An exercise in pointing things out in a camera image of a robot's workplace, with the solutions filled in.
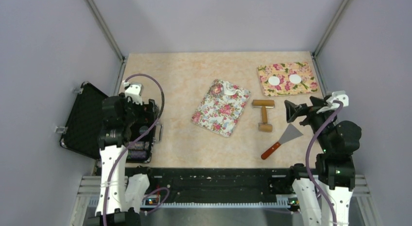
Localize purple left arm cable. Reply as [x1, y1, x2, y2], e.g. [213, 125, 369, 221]
[102, 73, 171, 226]

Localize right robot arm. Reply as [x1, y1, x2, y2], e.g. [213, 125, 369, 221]
[284, 91, 362, 226]

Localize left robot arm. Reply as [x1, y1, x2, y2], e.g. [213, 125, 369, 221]
[86, 93, 164, 226]

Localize flat round white wrapper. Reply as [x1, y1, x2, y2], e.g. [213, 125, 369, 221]
[268, 76, 280, 86]

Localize new round cut wrapper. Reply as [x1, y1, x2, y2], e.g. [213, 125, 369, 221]
[289, 74, 302, 84]

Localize yellow floral tray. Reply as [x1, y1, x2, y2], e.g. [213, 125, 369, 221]
[257, 62, 319, 97]

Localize white dough piece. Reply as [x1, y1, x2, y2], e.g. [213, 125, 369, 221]
[223, 81, 241, 96]

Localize wooden dough roller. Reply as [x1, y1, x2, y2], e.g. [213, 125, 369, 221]
[252, 100, 275, 133]

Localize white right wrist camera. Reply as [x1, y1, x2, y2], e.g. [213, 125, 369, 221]
[316, 90, 349, 114]

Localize white floral tray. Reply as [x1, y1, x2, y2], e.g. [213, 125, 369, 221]
[191, 79, 251, 138]

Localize black poker chip case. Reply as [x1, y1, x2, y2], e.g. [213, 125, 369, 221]
[60, 82, 156, 163]

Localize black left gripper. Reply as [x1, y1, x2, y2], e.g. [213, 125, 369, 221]
[120, 92, 158, 125]

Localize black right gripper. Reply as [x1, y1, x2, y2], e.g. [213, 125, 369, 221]
[285, 95, 336, 151]

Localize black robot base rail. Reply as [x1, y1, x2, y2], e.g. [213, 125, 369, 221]
[125, 167, 293, 204]

